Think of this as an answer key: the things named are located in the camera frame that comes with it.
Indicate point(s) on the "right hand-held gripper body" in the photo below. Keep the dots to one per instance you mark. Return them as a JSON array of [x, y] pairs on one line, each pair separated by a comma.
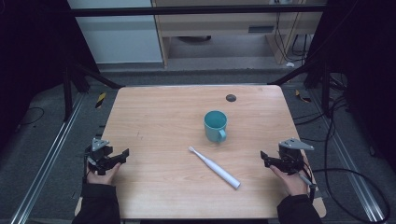
[[291, 158]]

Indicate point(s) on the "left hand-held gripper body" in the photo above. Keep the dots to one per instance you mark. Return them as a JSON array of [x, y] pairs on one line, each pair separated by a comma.
[[99, 152]]

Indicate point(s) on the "person's left hand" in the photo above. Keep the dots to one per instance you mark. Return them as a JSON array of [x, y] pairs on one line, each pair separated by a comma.
[[104, 178]]

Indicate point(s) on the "person's right hand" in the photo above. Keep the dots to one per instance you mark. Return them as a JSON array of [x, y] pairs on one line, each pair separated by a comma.
[[292, 184]]

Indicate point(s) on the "yellow black striped tape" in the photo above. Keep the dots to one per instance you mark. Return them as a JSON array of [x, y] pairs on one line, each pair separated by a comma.
[[100, 100], [302, 97]]

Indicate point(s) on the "white electric toothbrush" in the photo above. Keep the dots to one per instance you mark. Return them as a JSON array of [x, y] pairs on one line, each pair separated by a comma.
[[218, 169]]

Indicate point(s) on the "grey round table grommet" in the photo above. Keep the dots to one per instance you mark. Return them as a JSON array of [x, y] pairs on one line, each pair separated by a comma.
[[231, 98]]

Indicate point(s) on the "black metal stand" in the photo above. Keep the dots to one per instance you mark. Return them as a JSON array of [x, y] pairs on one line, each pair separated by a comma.
[[314, 73], [77, 81]]

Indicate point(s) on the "small white floor object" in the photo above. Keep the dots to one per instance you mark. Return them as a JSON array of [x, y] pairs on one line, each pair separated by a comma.
[[290, 64]]

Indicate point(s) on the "white cabinet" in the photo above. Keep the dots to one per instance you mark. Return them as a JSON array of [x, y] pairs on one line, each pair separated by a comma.
[[121, 37]]

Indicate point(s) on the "light wooden desk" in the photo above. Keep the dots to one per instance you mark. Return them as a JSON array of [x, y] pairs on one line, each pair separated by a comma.
[[218, 26]]

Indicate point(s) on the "aluminium floor rail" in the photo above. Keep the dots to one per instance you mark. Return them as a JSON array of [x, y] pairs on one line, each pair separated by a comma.
[[351, 168], [53, 149]]

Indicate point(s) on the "black horizontal frame bar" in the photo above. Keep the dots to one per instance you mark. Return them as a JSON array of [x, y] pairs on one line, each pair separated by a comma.
[[186, 11]]

